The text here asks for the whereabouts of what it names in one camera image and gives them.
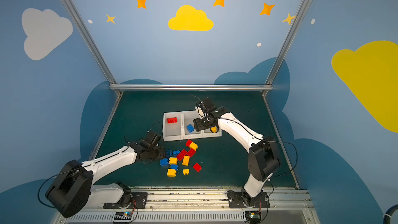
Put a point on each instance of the aluminium frame post left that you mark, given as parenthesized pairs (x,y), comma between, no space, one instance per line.
(83,30)

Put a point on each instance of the controller board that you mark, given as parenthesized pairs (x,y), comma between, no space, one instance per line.
(252,217)
(122,217)

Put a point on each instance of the left white bin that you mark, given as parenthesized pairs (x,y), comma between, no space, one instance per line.
(172,131)

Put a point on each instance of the aluminium frame post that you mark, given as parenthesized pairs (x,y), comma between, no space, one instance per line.
(294,27)
(83,30)

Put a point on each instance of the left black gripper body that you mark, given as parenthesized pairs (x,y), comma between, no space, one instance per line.
(158,155)

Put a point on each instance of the aluminium frame post right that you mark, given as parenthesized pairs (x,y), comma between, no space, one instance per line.
(294,27)

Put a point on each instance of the blue lego brick left large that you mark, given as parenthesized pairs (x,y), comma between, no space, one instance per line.
(164,162)

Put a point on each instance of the white bin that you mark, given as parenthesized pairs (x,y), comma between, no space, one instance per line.
(214,133)
(172,131)
(188,117)

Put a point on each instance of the right white bin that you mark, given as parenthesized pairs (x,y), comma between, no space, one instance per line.
(214,133)

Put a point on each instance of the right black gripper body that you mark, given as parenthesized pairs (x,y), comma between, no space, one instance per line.
(199,124)

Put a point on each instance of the blue lego brick top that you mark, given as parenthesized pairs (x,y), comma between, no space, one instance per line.
(190,128)

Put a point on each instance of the red lego brick top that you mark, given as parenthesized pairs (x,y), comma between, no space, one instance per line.
(189,142)

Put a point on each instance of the middle white bin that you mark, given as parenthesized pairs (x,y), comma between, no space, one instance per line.
(188,117)

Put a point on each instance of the right controller board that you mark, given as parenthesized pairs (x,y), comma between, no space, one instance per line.
(252,217)

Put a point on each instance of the aluminium frame rail back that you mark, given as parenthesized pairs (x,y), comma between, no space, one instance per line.
(148,87)

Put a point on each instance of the small blue lego brick lower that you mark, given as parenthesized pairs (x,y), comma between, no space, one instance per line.
(174,167)

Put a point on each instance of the left controller board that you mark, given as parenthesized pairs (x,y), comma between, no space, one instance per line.
(122,217)

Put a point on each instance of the long red lego brick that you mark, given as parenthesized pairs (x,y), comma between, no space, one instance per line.
(181,155)

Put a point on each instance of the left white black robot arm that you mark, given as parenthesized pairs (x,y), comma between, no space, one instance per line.
(75,186)

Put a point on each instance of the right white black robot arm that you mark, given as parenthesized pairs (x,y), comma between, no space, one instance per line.
(263,153)

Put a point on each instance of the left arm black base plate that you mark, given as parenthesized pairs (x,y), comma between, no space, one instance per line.
(129,201)

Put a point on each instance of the large yellow lego brick bottom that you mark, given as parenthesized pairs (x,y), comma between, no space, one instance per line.
(171,173)

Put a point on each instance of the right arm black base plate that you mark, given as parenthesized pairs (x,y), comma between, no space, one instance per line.
(238,199)

